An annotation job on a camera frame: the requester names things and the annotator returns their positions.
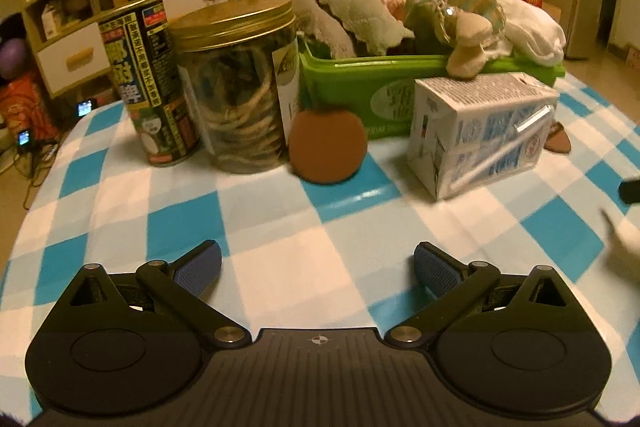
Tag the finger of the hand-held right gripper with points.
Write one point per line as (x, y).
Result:
(631, 191)

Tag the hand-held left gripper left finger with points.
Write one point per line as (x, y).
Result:
(197, 269)

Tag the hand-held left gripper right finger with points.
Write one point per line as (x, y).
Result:
(437, 269)

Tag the white cloth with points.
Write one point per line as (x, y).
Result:
(530, 32)

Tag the green plastic basket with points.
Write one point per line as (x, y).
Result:
(350, 82)

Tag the beige mushroom plush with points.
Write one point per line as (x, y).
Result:
(465, 57)

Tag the grey-green fleece cloth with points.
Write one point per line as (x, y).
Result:
(350, 7)

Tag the pale blurred object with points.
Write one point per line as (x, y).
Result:
(627, 252)

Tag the small brown pointed object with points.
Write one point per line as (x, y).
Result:
(557, 139)

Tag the wrapped drinking straw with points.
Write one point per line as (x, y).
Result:
(530, 119)

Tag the blue white checked tablecloth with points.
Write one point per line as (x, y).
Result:
(310, 217)

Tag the white milk carton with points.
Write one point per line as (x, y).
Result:
(450, 132)

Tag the clear jar with gold lid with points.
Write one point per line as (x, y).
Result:
(235, 107)

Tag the brown round sponge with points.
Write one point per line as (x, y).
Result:
(325, 144)

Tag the dark green printed can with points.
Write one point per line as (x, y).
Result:
(145, 82)

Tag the phone with lit screen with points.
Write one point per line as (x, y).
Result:
(24, 138)
(85, 107)

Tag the red bag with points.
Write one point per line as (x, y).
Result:
(25, 107)

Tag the wooden shelf unit white drawers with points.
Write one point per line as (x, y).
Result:
(70, 57)

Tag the purple ball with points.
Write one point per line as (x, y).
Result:
(12, 54)

